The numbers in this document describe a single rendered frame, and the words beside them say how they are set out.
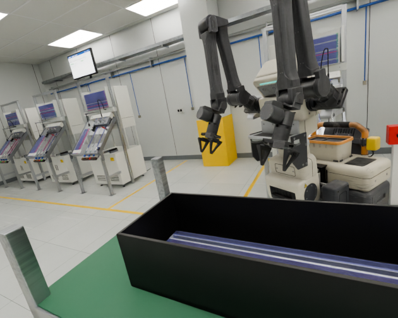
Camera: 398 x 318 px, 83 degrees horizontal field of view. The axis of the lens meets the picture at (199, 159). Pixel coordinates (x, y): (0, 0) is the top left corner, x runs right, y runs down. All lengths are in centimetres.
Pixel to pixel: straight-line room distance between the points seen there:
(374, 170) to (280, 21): 86
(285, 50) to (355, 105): 351
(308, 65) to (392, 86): 347
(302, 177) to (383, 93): 327
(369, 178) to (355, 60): 309
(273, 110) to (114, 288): 64
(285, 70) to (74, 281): 82
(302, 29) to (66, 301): 98
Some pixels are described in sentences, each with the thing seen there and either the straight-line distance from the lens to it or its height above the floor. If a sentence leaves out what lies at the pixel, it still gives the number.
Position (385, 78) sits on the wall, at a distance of 435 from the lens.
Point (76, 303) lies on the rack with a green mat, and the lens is 52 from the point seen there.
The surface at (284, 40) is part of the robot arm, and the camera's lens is 86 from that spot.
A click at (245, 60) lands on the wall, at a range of 443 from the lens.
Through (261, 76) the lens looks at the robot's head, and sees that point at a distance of 117.
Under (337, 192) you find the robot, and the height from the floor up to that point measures 73.
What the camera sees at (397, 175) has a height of 33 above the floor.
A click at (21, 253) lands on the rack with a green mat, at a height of 105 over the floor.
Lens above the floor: 126
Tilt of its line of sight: 14 degrees down
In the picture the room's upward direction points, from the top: 10 degrees counter-clockwise
